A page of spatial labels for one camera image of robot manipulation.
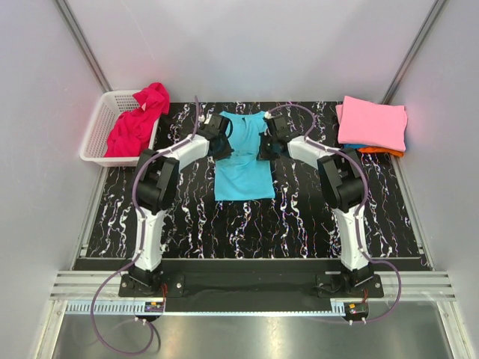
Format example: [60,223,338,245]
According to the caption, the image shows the cyan t shirt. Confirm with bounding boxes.
[214,111,275,201]

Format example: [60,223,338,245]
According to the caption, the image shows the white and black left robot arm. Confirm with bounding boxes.
[128,114,234,296]

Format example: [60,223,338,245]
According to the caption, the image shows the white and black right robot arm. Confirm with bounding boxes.
[258,113,374,297]

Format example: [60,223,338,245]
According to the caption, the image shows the blue folded t shirt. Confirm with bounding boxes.
[343,144,367,150]

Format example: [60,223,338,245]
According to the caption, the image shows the pink folded t shirt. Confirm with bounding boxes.
[335,96,408,152]

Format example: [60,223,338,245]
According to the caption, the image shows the red t shirt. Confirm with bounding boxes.
[104,82,170,157]

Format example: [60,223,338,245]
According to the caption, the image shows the orange folded t shirt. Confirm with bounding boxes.
[359,147,404,158]

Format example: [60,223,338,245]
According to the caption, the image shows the white plastic basket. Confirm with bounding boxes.
[80,89,159,168]

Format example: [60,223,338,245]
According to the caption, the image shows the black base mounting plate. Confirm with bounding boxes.
[119,259,384,313]

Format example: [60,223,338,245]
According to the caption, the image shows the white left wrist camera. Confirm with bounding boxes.
[199,115,210,123]

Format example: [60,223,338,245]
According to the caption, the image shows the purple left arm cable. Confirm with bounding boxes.
[89,95,209,355]

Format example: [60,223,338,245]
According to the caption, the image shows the aluminium frame rail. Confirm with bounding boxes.
[51,271,456,301]

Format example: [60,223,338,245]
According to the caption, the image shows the white slotted cable duct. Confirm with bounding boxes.
[65,301,165,315]

